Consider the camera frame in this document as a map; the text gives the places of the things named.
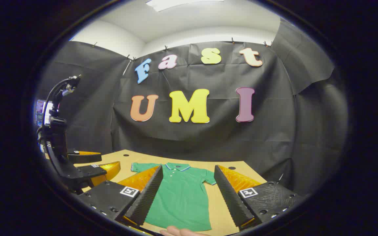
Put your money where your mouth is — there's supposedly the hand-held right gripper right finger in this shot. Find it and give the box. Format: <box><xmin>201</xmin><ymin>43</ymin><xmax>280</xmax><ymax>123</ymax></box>
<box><xmin>214</xmin><ymin>165</ymin><xmax>304</xmax><ymax>230</ymax></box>

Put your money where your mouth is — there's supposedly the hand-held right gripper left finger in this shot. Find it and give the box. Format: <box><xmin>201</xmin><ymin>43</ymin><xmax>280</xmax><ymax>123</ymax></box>
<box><xmin>77</xmin><ymin>165</ymin><xmax>164</xmax><ymax>226</ymax></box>

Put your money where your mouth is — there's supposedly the green T-shirt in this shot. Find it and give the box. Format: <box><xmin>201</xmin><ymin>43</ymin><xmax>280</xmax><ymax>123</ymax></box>
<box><xmin>131</xmin><ymin>162</ymin><xmax>217</xmax><ymax>231</ymax></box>

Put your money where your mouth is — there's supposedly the computer monitor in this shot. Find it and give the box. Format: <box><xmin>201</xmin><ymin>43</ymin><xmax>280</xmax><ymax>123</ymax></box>
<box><xmin>35</xmin><ymin>100</ymin><xmax>53</xmax><ymax>127</ymax></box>

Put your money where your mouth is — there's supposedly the black backdrop cloth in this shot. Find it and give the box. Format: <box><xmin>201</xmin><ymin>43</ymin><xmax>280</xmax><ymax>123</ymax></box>
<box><xmin>35</xmin><ymin>18</ymin><xmax>348</xmax><ymax>197</ymax></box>

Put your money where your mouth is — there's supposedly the ceiling light panel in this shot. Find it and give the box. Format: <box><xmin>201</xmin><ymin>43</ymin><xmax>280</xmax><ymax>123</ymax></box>
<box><xmin>146</xmin><ymin>0</ymin><xmax>224</xmax><ymax>12</ymax></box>

